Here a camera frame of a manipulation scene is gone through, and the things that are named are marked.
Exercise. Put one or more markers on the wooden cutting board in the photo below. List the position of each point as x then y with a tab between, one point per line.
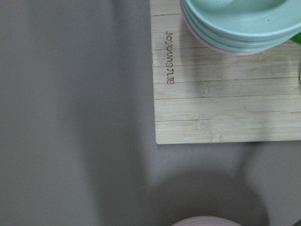
204	96

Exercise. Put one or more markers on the stacked green bowls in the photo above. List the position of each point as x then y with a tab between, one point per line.
242	27

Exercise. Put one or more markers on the pink ice bowl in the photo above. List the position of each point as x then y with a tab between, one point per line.
205	221

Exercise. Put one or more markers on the green lime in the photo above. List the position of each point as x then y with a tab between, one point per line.
296	38

